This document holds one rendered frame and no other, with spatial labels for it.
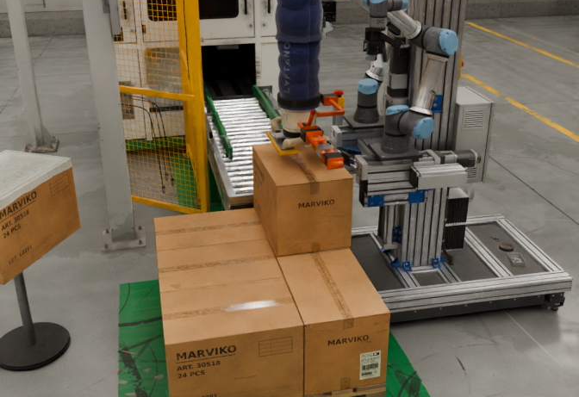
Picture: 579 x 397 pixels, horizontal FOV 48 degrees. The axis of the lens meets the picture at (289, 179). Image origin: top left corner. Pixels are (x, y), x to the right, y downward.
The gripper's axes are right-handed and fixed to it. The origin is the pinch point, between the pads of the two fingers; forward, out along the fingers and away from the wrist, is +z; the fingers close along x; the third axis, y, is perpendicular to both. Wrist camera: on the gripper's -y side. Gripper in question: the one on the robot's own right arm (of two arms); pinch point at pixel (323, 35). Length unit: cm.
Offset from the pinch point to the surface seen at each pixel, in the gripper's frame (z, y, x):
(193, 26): 1, -82, 40
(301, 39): -12, -14, -69
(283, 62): 1, -23, -64
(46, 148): 146, -253, 202
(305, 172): 55, -12, -76
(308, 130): 30, -10, -81
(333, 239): 90, 3, -85
